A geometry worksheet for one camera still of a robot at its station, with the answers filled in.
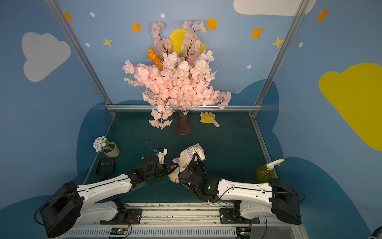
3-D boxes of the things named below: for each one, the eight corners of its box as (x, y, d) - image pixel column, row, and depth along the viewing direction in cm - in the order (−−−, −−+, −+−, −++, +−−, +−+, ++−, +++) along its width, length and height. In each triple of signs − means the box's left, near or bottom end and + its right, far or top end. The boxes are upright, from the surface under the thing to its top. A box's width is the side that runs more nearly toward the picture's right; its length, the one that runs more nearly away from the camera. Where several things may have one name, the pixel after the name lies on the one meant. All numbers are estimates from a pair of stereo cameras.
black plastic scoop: (96, 180, 89) (94, 178, 86) (102, 160, 97) (99, 158, 94) (112, 178, 90) (110, 176, 87) (116, 159, 98) (114, 156, 95)
